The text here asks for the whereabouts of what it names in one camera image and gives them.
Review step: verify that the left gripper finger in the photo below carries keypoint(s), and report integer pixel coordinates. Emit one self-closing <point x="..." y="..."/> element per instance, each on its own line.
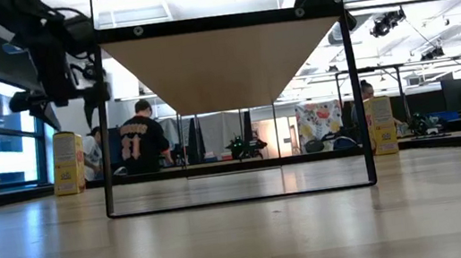
<point x="95" y="98"/>
<point x="51" y="115"/>

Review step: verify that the yellow cereal box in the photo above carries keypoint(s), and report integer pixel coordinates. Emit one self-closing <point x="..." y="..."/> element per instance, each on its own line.
<point x="68" y="165"/>
<point x="383" y="125"/>

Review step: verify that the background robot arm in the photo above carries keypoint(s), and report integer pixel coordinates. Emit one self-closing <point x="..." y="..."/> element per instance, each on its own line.
<point x="244" y="147"/>
<point x="424" y="124"/>

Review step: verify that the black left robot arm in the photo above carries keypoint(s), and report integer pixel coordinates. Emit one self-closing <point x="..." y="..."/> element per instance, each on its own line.
<point x="30" y="21"/>

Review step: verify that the person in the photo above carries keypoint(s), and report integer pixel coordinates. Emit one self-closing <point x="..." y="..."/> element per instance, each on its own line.
<point x="142" y="146"/>
<point x="92" y="157"/>
<point x="366" y="91"/>

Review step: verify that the floral patterned cloth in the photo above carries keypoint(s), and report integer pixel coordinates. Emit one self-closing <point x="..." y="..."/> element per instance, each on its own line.
<point x="318" y="119"/>

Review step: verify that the black ceiling camera rig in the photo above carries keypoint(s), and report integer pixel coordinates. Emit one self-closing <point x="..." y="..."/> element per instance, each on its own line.
<point x="387" y="22"/>

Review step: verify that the wooden shelf with black frame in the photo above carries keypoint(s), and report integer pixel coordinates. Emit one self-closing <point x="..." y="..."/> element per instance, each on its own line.
<point x="222" y="67"/>

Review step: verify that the black background rig frame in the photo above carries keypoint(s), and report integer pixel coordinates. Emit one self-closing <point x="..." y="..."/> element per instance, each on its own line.
<point x="400" y="87"/>

